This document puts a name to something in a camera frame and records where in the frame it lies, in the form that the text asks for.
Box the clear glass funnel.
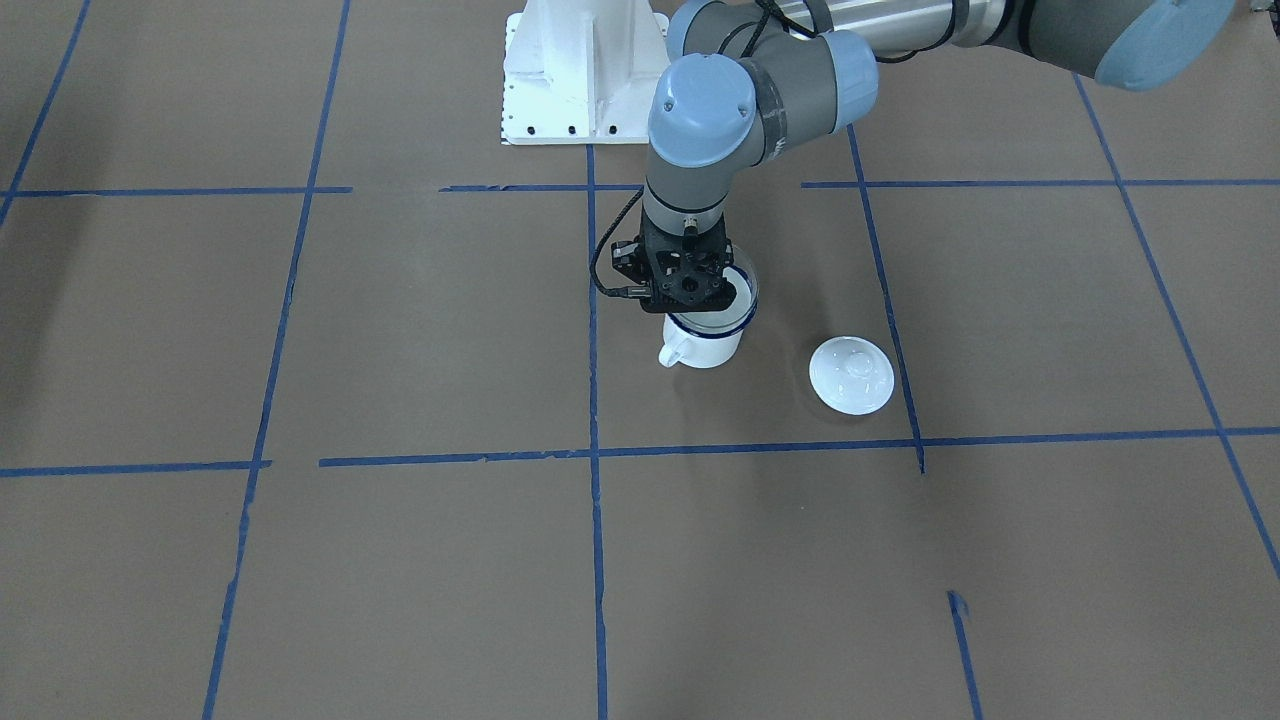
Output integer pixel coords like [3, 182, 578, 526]
[667, 245, 759, 340]

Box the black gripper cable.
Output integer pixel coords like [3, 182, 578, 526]
[590, 186, 657, 301]

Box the white enamel mug blue rim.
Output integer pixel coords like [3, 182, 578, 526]
[657, 314, 748, 369]

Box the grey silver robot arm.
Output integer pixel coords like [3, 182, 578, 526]
[593, 1, 1234, 314]

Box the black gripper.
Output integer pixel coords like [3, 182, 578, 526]
[611, 222, 751, 314]

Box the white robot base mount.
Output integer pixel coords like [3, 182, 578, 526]
[500, 1, 669, 146]

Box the white mug lid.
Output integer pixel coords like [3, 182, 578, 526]
[808, 336, 896, 416]

